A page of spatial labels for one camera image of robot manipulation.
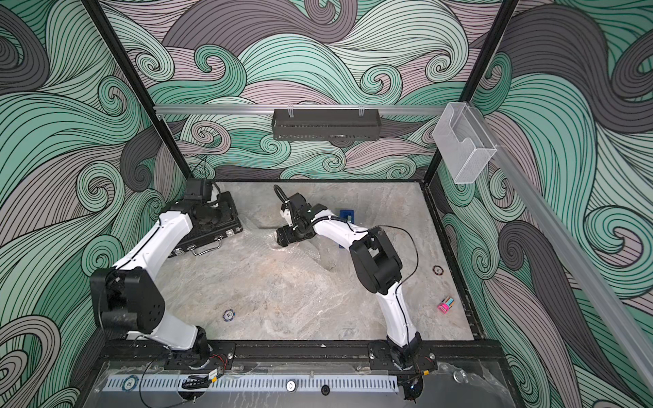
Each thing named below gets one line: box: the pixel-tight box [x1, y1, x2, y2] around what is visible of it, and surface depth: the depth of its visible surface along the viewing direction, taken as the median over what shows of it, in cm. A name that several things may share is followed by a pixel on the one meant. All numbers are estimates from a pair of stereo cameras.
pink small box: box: [437, 295, 455, 315], surface depth 83 cm
